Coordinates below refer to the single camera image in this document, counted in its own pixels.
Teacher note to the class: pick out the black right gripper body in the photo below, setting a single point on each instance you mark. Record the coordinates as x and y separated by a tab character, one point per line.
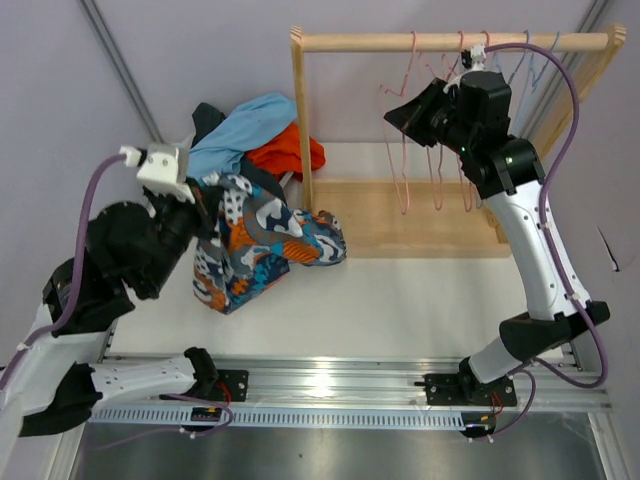
451	132

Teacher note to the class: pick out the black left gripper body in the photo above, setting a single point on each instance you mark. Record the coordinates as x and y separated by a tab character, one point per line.
186	220

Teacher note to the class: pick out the patterned colourful shorts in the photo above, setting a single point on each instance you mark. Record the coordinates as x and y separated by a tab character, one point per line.
255	240

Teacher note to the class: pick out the light blue shorts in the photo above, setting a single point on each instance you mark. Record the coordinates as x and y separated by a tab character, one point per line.
240	135

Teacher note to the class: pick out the dark navy shorts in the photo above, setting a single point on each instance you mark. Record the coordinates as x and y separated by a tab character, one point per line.
220	150

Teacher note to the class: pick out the orange shorts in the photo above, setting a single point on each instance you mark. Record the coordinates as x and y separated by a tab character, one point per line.
281	155

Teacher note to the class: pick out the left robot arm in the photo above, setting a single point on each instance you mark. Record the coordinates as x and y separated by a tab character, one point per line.
128	253

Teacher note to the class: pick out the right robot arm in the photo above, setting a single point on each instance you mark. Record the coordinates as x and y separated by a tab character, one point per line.
509	177

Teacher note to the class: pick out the wooden clothes rack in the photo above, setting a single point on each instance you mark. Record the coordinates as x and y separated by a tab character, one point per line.
381	220

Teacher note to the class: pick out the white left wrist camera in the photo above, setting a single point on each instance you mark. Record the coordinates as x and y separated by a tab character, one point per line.
162	169

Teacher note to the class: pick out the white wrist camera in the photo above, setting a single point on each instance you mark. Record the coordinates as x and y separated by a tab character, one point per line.
162	169
472	60

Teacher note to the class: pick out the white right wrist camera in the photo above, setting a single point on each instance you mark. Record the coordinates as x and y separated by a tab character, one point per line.
472	60

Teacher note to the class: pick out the slotted cable duct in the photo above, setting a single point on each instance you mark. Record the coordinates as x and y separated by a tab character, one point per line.
243	416

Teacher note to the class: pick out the aluminium mounting rail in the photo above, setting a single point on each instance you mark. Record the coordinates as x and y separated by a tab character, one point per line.
375	383

